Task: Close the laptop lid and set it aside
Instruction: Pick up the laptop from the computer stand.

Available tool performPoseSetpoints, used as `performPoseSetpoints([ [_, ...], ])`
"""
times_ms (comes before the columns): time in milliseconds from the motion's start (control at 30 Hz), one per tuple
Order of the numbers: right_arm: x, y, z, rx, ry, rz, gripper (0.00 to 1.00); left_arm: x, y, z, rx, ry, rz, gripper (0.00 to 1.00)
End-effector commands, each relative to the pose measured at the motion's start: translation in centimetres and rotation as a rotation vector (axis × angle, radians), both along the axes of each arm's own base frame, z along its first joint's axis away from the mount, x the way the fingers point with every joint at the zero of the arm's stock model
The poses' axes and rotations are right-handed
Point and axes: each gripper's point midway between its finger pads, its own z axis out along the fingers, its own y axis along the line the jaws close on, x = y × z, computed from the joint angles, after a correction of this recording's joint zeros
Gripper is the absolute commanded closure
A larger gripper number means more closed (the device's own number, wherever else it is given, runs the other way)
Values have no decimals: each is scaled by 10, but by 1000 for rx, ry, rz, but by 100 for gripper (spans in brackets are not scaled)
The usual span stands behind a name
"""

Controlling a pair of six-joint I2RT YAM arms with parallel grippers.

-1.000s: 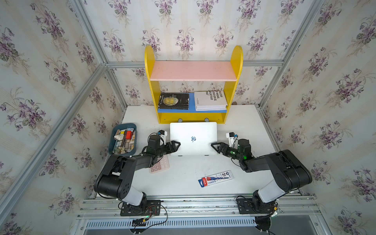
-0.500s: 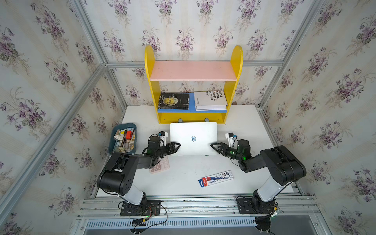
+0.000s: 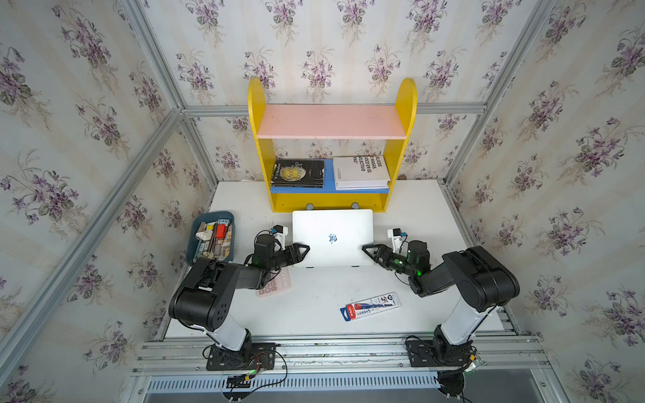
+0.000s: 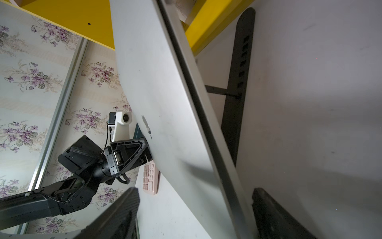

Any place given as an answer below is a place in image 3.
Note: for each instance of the pink calculator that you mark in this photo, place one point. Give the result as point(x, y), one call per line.
point(278, 284)

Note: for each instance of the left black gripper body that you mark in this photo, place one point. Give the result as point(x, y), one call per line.
point(284, 259)

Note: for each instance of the blue red packaged tool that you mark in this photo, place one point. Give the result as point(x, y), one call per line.
point(370, 307)

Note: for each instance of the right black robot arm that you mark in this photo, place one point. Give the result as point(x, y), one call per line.
point(483, 284)

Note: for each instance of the yellow pink shelf unit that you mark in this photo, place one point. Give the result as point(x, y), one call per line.
point(392, 123)

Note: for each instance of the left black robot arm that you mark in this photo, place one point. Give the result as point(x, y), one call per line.
point(203, 300)

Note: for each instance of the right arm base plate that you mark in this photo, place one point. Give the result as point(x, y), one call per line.
point(425, 353)

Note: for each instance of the silver laptop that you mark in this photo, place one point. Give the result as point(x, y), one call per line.
point(335, 237)

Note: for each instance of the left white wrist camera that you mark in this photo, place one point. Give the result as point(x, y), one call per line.
point(280, 232)

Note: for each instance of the teal tray of stationery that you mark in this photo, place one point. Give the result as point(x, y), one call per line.
point(212, 237)

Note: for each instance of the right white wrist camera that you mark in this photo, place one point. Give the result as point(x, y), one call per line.
point(398, 238)

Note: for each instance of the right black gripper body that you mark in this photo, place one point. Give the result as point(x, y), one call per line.
point(397, 263)

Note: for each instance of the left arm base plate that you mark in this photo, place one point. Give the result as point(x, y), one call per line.
point(254, 357)

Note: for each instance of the black book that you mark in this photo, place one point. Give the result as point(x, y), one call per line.
point(298, 173)

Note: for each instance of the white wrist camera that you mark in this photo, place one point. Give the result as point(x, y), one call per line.
point(280, 232)
point(398, 238)

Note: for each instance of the aluminium front rail frame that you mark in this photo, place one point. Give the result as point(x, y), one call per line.
point(375, 367)

